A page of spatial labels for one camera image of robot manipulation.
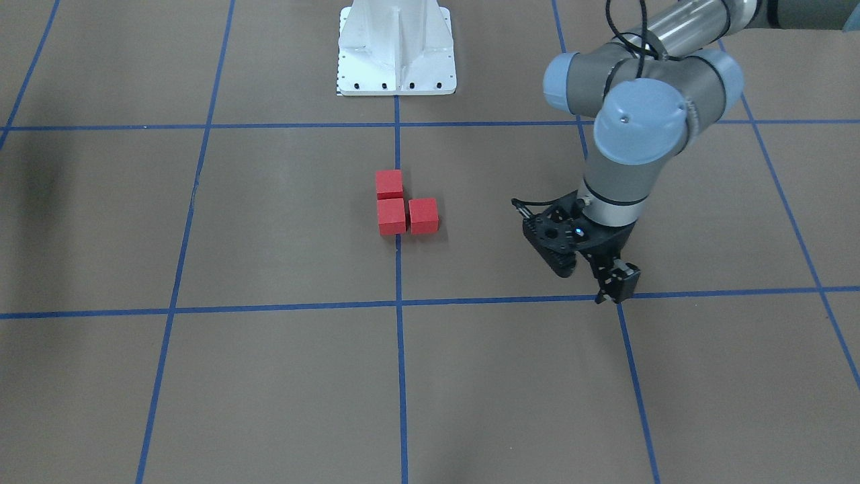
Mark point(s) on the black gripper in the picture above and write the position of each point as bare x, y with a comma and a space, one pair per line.
610, 243

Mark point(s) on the red block placed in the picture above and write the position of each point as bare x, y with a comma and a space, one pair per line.
391, 216
389, 184
424, 215

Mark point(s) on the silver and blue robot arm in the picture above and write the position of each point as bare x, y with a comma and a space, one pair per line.
651, 92

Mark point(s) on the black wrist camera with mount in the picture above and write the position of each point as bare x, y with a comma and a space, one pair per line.
549, 229

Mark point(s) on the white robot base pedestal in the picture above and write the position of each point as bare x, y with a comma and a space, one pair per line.
403, 48

